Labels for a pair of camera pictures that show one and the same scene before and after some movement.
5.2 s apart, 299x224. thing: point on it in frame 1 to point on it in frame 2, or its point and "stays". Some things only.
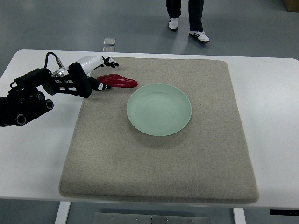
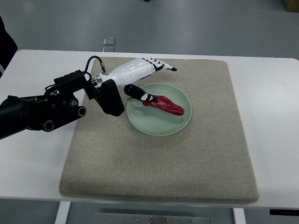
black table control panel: x=284 y=212 stays
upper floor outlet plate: x=110 y=41 stays
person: x=195 y=10 to x=8 y=46
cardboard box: x=292 y=5 stays
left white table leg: x=63 y=212 stays
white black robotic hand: x=79 y=70 to x=110 y=84
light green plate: x=159 y=109 stays
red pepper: x=115 y=80 to x=164 y=104
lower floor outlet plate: x=109 y=49 stays
